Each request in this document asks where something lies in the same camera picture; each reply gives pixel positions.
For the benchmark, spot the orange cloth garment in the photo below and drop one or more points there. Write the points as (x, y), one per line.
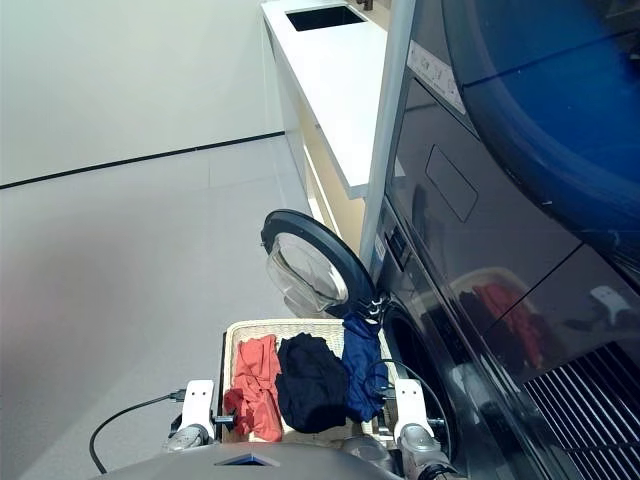
(255, 390)

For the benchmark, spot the black cloth garment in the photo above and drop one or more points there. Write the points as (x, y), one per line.
(310, 385)

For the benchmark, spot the navy blue cloth garment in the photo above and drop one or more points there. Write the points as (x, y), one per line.
(357, 360)

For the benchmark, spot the pale woven laundry basket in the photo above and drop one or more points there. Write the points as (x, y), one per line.
(300, 330)

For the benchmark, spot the round glass washing machine door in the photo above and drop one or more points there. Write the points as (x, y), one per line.
(340, 245)

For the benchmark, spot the grey robot torso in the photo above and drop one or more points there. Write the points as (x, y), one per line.
(200, 465)

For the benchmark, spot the blue white energy label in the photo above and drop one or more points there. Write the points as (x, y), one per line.
(380, 247)

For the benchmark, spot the dark stacked dryer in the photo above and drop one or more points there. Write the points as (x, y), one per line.
(450, 125)

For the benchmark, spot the white counter cabinet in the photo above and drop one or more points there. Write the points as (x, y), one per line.
(340, 100)

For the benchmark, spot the round blue dryer door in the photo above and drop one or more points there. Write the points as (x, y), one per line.
(550, 100)

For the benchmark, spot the white instruction label sticker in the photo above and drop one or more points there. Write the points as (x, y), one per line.
(435, 72)

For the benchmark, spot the black rectangular sink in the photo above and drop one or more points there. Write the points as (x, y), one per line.
(325, 17)

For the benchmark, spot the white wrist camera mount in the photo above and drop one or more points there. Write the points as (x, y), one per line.
(197, 400)
(410, 400)

